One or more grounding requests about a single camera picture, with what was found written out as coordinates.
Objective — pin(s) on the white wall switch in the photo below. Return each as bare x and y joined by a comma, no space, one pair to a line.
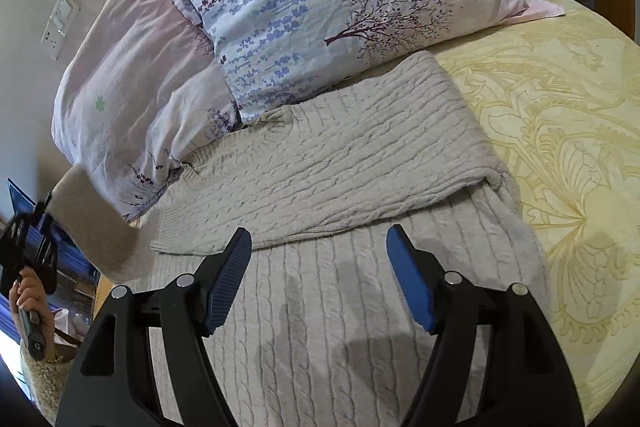
66,9

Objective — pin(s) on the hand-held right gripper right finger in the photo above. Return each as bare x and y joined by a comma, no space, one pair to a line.
410,278

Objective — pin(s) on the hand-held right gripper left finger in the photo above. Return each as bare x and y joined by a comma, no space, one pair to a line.
227,283

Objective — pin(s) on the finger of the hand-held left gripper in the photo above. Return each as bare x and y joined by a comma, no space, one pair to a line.
42,209

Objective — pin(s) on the white wall socket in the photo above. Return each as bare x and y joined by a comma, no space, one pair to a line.
54,38

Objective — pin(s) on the person's left hand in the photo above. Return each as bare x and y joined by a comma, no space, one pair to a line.
35,293

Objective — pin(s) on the pink floral pillow lower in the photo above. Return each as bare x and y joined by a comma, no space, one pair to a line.
135,72

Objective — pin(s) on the yellow patterned bedspread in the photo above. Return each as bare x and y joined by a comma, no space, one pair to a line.
565,132

